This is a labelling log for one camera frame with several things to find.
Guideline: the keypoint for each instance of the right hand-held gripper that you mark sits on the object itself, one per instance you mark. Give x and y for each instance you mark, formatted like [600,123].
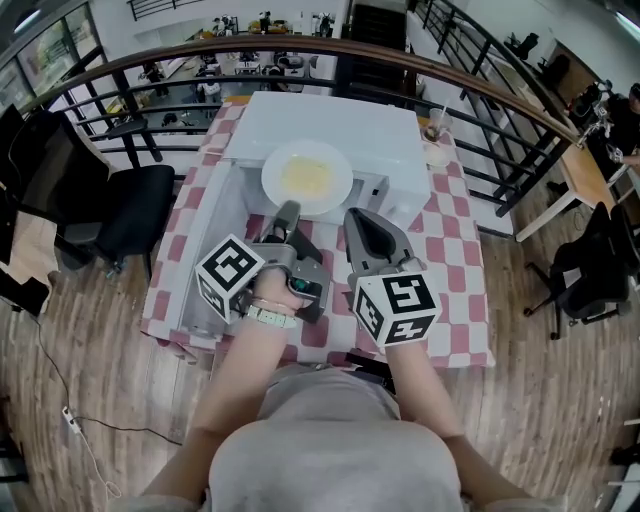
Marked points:
[395,302]

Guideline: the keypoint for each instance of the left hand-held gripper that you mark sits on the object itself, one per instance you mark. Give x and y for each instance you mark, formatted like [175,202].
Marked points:
[227,272]

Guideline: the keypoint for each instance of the white plate of food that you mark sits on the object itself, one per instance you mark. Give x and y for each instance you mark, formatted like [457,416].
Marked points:
[306,175]

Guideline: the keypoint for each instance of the white microwave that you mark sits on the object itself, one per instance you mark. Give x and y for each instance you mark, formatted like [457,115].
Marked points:
[325,125]

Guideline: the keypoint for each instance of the person's left forearm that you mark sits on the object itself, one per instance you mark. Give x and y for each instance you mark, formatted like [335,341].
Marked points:
[235,395]

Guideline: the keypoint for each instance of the person's right forearm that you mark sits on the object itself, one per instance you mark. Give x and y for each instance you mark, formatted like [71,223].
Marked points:
[425,400]

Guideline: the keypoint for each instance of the person's left hand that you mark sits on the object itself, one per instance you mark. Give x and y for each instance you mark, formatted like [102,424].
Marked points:
[280,292]

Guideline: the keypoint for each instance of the red white checked tablecloth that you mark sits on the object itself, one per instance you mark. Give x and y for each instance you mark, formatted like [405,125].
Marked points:
[450,250]

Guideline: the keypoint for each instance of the clear plastic cup with straw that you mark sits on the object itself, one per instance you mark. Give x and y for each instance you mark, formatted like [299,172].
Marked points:
[440,122]

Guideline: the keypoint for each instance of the black office chair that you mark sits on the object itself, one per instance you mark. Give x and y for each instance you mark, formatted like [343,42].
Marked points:
[595,270]
[125,200]

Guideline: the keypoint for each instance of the black railing with wooden handrail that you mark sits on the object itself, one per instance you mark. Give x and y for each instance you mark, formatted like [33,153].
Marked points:
[500,95]

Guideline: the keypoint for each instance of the black pillar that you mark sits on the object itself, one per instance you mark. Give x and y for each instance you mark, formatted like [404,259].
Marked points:
[377,45]

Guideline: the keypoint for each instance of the person's grey shirt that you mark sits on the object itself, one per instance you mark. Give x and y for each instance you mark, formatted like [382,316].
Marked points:
[330,440]

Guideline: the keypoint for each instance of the wooden desk with white legs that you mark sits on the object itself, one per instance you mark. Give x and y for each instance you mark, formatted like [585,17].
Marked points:
[585,180]

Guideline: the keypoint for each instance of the white power strip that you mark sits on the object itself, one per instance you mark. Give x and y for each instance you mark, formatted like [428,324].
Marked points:
[71,421]

